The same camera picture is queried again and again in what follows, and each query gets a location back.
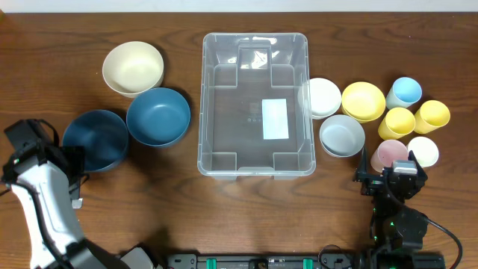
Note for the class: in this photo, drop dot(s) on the white label in bin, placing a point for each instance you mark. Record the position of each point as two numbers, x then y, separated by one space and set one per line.
275 119

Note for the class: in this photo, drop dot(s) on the light blue cup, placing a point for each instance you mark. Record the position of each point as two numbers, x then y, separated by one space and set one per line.
404 92

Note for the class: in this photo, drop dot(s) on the grey small bowl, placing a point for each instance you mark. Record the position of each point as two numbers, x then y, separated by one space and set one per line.
341 136

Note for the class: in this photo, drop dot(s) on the white small bowl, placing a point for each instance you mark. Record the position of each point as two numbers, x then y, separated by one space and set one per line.
325 98

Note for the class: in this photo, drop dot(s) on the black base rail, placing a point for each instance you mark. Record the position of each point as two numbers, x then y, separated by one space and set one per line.
324 260

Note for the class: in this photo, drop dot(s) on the pink cup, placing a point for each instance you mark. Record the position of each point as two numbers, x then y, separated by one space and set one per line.
388 152

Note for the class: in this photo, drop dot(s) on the dark blue bowl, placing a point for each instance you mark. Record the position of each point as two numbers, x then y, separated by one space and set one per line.
160 117
104 136

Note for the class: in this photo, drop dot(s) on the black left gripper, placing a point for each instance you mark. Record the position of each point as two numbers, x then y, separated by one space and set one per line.
75 161

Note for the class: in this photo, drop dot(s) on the yellow small bowl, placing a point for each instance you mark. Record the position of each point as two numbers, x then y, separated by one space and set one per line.
363 101

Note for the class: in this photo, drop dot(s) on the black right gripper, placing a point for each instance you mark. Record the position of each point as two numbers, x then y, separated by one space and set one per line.
379 179

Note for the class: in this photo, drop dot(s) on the clear plastic storage bin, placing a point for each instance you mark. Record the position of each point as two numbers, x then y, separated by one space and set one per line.
239 70

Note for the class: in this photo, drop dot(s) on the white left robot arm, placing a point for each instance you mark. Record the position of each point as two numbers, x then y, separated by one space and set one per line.
46 178

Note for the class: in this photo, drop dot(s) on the yellow cup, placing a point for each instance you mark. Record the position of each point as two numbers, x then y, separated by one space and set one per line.
398 122
432 115

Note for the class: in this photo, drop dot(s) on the cream large bowl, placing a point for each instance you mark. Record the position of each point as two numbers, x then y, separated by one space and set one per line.
133 68

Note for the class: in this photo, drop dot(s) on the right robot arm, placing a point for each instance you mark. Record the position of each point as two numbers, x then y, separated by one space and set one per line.
396 229

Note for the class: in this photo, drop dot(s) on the cream white cup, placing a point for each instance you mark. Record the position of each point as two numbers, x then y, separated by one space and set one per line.
425 150

